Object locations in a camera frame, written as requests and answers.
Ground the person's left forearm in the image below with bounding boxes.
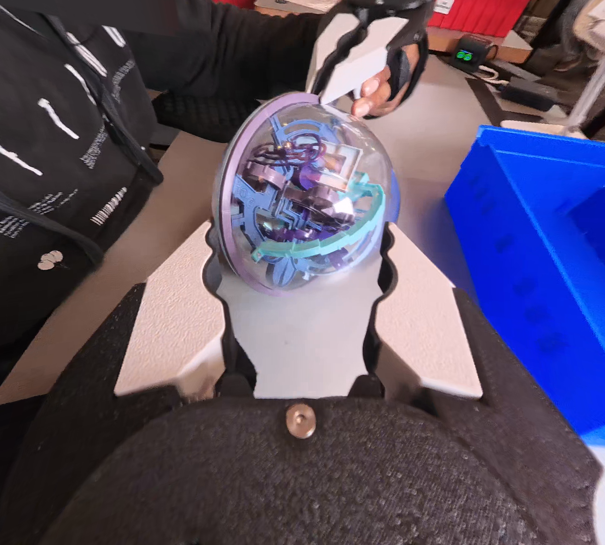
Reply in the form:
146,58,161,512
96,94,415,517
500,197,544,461
123,0,329,99

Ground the person's black printed jacket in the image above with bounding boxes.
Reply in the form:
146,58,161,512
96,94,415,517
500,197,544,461
0,2,167,385

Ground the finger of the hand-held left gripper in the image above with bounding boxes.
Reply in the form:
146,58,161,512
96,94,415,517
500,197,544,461
308,12,369,99
320,41,409,106

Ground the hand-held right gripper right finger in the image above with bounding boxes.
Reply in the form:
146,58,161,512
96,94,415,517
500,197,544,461
364,221,484,401

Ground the small black device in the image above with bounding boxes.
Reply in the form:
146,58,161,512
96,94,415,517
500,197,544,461
447,33,500,74

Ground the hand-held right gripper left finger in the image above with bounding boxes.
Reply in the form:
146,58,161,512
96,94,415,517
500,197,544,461
115,221,257,401

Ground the blue plastic bin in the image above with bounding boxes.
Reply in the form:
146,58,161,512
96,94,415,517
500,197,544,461
445,125,605,438

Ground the clear maze ball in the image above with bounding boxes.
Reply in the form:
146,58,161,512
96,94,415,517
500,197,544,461
210,92,399,296

